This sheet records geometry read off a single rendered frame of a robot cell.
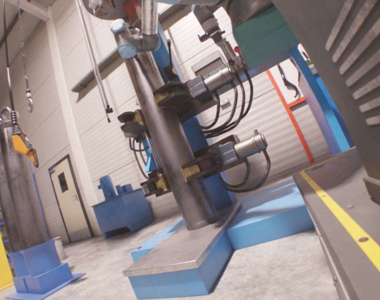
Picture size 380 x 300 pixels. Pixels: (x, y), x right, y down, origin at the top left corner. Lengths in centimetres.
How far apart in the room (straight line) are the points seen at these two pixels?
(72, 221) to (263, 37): 585
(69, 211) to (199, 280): 534
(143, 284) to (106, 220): 287
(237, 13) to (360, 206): 50
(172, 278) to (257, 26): 90
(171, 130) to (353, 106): 114
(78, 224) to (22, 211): 391
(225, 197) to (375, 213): 148
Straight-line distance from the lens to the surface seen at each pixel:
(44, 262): 198
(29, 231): 200
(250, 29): 55
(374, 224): 25
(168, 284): 97
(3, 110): 240
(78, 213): 572
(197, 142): 171
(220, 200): 171
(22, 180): 205
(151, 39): 122
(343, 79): 23
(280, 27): 55
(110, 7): 184
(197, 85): 138
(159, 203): 394
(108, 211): 376
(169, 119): 132
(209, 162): 118
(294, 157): 320
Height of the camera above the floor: 43
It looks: 10 degrees up
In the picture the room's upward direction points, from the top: 22 degrees counter-clockwise
